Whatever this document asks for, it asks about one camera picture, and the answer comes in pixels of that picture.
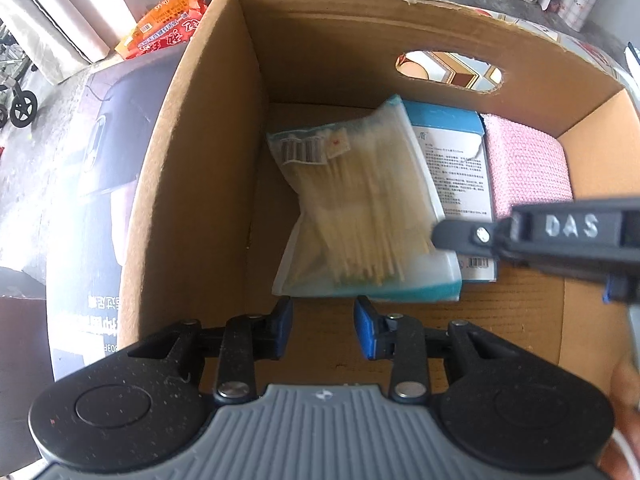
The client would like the blue white paper box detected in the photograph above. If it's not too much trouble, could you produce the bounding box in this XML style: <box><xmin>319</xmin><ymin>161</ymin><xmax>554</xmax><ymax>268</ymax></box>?
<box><xmin>402</xmin><ymin>100</ymin><xmax>498</xmax><ymax>283</ymax></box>

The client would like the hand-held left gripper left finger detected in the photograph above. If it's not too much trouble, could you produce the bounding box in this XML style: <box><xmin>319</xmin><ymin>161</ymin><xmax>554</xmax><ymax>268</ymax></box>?
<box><xmin>127</xmin><ymin>296</ymin><xmax>294</xmax><ymax>406</ymax></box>

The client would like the pink knitted cloth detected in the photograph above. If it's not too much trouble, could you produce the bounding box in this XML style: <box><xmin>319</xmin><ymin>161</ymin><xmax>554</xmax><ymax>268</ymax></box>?
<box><xmin>480</xmin><ymin>112</ymin><xmax>573</xmax><ymax>221</ymax></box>

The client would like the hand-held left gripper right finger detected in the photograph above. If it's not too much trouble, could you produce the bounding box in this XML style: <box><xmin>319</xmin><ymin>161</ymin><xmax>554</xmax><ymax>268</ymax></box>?
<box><xmin>353</xmin><ymin>296</ymin><xmax>511</xmax><ymax>405</ymax></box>

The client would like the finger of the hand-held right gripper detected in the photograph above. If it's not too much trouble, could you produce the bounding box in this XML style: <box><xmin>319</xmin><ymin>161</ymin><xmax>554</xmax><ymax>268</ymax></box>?
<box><xmin>431</xmin><ymin>217</ymin><xmax>516</xmax><ymax>263</ymax></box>

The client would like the person's right hand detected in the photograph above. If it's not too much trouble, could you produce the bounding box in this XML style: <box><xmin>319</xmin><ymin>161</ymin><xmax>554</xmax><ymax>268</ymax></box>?
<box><xmin>597</xmin><ymin>350</ymin><xmax>640</xmax><ymax>480</ymax></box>

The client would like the brown cardboard box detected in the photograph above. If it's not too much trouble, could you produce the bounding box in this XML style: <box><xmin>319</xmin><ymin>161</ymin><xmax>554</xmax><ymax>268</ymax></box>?
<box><xmin>120</xmin><ymin>0</ymin><xmax>640</xmax><ymax>396</ymax></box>

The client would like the dark brown furniture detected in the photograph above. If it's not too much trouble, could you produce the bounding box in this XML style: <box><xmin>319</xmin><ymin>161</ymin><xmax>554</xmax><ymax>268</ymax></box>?
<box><xmin>0</xmin><ymin>265</ymin><xmax>51</xmax><ymax>461</ymax></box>

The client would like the wheelchair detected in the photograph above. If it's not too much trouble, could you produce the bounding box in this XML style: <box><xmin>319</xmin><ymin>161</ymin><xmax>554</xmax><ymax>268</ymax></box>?
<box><xmin>0</xmin><ymin>20</ymin><xmax>38</xmax><ymax>128</ymax></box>

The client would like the white curtain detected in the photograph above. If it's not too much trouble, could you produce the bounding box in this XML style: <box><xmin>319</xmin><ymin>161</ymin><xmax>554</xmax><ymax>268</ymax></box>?
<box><xmin>0</xmin><ymin>0</ymin><xmax>108</xmax><ymax>86</ymax></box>

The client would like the dark printed carton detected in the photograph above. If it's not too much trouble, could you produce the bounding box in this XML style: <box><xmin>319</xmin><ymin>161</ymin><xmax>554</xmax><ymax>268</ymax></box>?
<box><xmin>47</xmin><ymin>47</ymin><xmax>186</xmax><ymax>383</ymax></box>

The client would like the orange snack bag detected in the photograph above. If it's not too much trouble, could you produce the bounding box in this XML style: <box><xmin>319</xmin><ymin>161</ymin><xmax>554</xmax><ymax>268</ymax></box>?
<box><xmin>116</xmin><ymin>0</ymin><xmax>208</xmax><ymax>61</ymax></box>

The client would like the cotton swab bag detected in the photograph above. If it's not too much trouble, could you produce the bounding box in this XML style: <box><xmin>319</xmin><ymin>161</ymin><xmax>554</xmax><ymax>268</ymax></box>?
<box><xmin>266</xmin><ymin>94</ymin><xmax>463</xmax><ymax>302</ymax></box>

